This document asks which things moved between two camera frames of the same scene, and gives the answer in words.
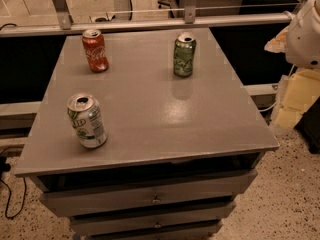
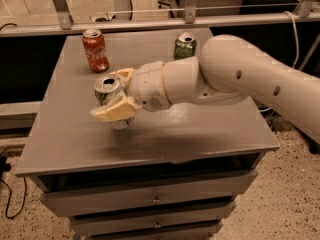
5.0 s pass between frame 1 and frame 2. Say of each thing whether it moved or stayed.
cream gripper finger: moved
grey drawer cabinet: stayed
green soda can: stayed
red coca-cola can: stayed
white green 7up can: moved
